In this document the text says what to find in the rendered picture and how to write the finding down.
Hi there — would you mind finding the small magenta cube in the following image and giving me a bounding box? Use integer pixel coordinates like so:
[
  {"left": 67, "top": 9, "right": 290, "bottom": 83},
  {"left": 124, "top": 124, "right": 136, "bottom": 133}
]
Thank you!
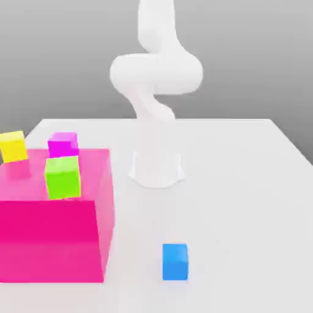
[{"left": 47, "top": 131, "right": 79, "bottom": 159}]

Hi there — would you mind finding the small green cube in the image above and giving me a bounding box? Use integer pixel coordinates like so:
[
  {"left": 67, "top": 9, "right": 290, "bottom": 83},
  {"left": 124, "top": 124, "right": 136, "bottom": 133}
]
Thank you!
[{"left": 44, "top": 155, "right": 82, "bottom": 200}]

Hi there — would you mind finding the small blue cube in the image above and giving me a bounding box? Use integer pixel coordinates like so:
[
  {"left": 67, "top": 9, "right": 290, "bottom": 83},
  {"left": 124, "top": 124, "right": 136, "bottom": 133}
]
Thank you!
[{"left": 162, "top": 243, "right": 189, "bottom": 281}]

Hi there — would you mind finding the small yellow cube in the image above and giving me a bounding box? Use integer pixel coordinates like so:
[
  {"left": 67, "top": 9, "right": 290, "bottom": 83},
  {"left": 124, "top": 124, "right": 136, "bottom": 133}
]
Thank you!
[{"left": 0, "top": 130, "right": 29, "bottom": 164}]

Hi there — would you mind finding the large pink box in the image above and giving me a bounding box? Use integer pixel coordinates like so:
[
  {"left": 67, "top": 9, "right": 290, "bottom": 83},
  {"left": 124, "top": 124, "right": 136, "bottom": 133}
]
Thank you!
[{"left": 0, "top": 148, "right": 115, "bottom": 284}]

